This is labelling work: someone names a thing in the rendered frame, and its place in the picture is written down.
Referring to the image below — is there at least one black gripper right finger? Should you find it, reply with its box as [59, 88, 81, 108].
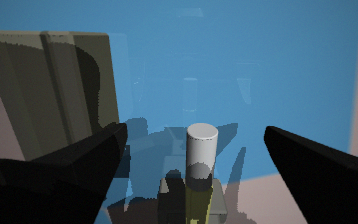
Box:
[264, 126, 358, 224]

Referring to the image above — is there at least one grey cylinder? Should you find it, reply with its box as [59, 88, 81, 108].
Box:
[185, 123, 218, 224]

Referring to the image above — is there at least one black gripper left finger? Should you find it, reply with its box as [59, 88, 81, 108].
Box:
[0, 123, 128, 224]

